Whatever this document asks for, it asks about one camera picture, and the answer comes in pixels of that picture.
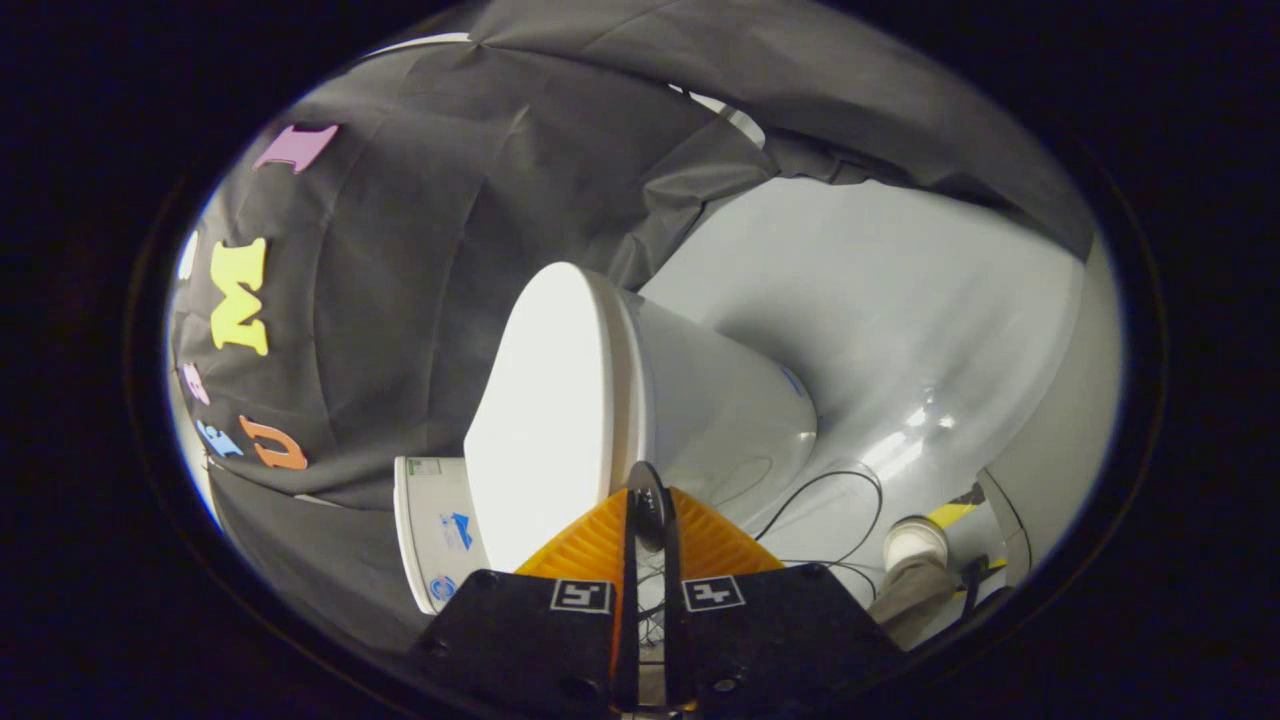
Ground black backdrop cloth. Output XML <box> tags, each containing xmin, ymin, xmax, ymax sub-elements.
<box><xmin>170</xmin><ymin>0</ymin><xmax>1096</xmax><ymax>651</ymax></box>

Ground dark lid pull tab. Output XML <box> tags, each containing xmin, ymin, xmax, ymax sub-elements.
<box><xmin>628</xmin><ymin>462</ymin><xmax>673</xmax><ymax>553</ymax></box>

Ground white toilet tank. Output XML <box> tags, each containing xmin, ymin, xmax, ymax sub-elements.
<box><xmin>393</xmin><ymin>456</ymin><xmax>491</xmax><ymax>615</ymax></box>

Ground thin black cable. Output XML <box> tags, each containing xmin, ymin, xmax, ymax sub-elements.
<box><xmin>750</xmin><ymin>470</ymin><xmax>886</xmax><ymax>601</ymax></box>

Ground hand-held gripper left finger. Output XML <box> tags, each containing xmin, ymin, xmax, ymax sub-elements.
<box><xmin>408</xmin><ymin>487</ymin><xmax>641</xmax><ymax>716</ymax></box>

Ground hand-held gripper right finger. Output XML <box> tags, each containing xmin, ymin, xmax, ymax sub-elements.
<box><xmin>655</xmin><ymin>487</ymin><xmax>906</xmax><ymax>713</ymax></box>

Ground white capped beige pipe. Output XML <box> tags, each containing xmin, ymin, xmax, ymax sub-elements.
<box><xmin>868</xmin><ymin>517</ymin><xmax>956</xmax><ymax>651</ymax></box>

